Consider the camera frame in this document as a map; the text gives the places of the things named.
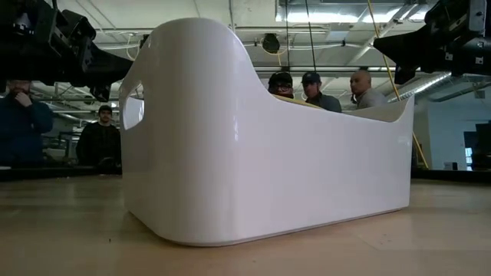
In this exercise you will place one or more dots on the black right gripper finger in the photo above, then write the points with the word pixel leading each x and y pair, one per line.
pixel 410 48
pixel 401 74

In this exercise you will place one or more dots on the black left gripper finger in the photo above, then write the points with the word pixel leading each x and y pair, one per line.
pixel 101 93
pixel 109 67

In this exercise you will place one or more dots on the black aluminium table frame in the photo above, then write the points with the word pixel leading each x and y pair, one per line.
pixel 57 173

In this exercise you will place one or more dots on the white plastic basket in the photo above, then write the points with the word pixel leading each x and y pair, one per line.
pixel 268 172

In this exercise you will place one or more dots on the person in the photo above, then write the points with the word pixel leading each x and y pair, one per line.
pixel 280 86
pixel 322 101
pixel 364 96
pixel 97 142
pixel 23 126

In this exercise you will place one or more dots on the silver ventilation duct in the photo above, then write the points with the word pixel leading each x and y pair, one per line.
pixel 426 86

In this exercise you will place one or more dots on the round black ceiling fixture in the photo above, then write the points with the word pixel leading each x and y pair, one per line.
pixel 271 43

